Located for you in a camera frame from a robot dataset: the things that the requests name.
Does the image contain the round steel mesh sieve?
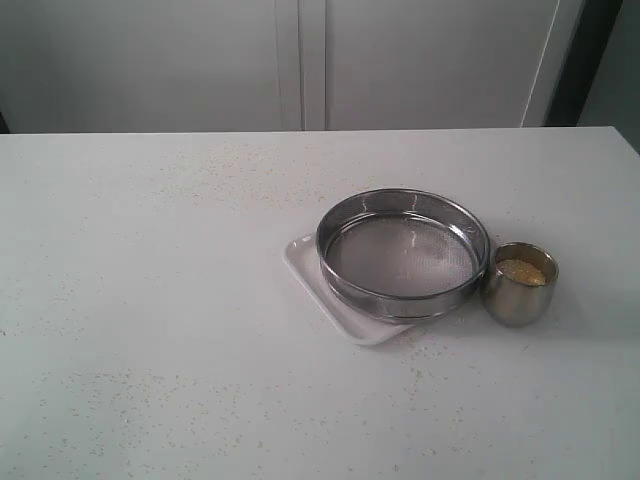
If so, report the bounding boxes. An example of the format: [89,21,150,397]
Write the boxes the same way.
[315,188,491,324]

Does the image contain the dark vertical post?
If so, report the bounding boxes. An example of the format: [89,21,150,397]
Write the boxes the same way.
[544,0,623,127]

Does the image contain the white cabinet doors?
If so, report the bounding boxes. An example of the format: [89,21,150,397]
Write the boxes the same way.
[1,1,582,133]

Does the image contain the small steel cup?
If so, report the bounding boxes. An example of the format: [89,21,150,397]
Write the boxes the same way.
[480,242,559,327]

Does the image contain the yellow grain pile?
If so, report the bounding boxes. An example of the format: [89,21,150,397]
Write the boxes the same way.
[497,259,546,286]

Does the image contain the white rectangular tray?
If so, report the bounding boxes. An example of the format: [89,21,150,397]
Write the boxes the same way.
[284,235,412,347]

